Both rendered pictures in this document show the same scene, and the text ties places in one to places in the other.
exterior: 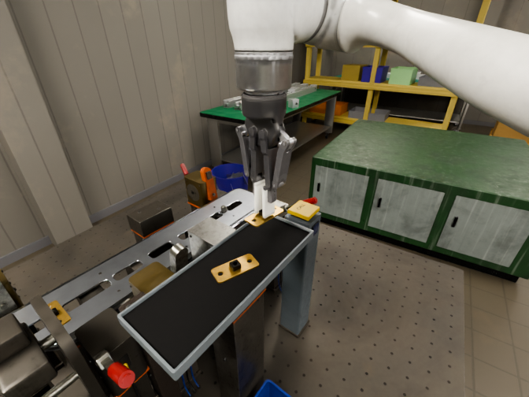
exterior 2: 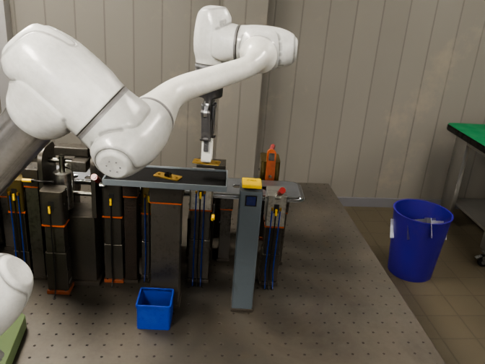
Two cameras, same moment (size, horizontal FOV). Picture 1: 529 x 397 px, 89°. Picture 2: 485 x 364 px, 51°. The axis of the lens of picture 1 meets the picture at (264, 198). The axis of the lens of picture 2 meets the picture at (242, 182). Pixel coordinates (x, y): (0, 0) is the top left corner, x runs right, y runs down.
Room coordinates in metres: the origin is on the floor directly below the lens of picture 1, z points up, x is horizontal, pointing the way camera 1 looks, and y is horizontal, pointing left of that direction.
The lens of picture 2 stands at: (-0.37, -1.20, 1.75)
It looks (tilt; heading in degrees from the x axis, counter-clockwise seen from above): 22 degrees down; 51
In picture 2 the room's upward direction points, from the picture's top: 4 degrees clockwise
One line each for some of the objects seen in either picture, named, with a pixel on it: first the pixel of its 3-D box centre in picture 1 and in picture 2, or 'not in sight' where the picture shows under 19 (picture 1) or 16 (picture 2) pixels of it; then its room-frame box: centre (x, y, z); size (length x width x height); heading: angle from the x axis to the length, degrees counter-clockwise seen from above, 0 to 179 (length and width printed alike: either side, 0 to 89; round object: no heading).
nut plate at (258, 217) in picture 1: (264, 213); (206, 160); (0.47, 0.00, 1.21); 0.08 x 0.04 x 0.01; 135
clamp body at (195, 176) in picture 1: (202, 213); (265, 196); (0.98, 0.27, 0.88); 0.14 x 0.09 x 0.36; 53
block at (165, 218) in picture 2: (239, 343); (166, 243); (0.37, 0.06, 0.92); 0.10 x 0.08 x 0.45; 143
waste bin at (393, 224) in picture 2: (233, 190); (417, 240); (2.38, 0.31, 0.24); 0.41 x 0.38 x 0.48; 55
